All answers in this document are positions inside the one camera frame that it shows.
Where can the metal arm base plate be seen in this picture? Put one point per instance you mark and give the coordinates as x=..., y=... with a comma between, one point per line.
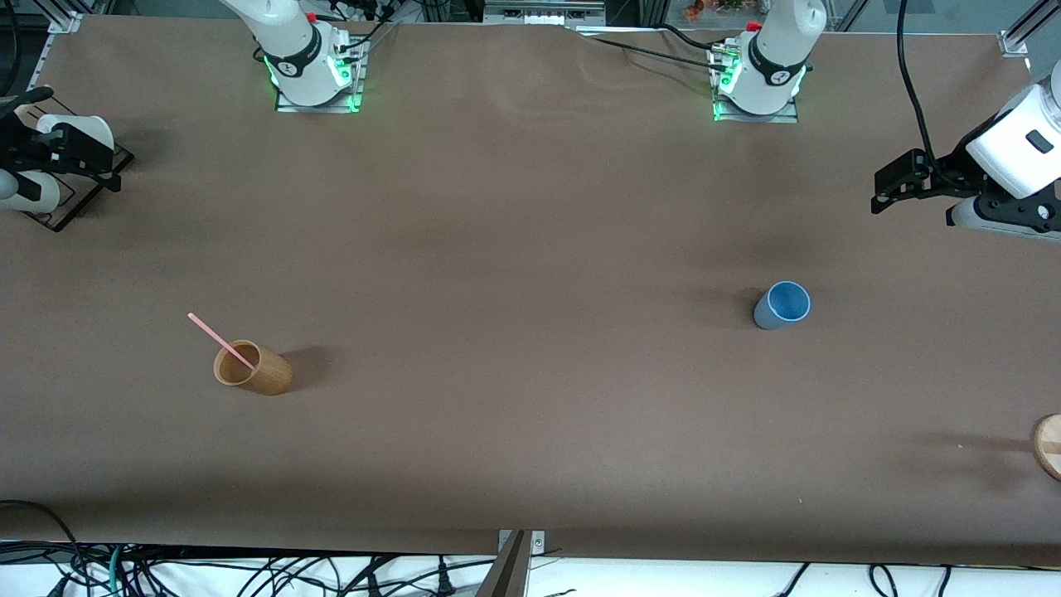
x=290, y=106
x=754, y=118

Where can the brown wooden cup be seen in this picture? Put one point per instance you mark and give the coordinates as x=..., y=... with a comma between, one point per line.
x=269, y=377

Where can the aluminium frame profile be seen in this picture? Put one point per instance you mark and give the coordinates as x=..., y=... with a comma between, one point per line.
x=65, y=21
x=1015, y=40

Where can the orange flower decoration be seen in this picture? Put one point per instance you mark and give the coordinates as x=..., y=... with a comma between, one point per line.
x=696, y=10

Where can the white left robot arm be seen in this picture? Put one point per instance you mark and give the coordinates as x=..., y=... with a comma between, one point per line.
x=775, y=50

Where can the round wooden coaster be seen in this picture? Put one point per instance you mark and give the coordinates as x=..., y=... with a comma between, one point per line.
x=1051, y=448

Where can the white mug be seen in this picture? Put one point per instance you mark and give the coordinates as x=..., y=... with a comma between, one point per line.
x=50, y=197
x=87, y=127

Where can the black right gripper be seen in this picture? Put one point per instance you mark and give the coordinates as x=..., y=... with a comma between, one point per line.
x=25, y=143

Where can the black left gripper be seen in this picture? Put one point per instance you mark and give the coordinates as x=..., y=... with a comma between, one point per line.
x=950, y=168

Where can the brown paper table cover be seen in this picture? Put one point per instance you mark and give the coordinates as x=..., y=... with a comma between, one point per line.
x=530, y=414

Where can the silver metal frame rail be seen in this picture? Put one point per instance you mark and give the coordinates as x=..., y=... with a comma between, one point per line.
x=543, y=12

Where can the pink drinking straw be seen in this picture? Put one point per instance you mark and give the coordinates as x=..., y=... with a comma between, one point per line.
x=220, y=339

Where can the mug rack with wooden rod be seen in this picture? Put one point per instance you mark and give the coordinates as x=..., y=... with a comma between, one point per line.
x=91, y=189

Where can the silver table edge bracket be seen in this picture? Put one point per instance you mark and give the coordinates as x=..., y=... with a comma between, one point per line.
x=539, y=541

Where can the blue cup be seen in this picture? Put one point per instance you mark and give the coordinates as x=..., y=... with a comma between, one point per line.
x=787, y=303

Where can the dark metal post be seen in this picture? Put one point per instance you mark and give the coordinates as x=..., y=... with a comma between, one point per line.
x=506, y=576

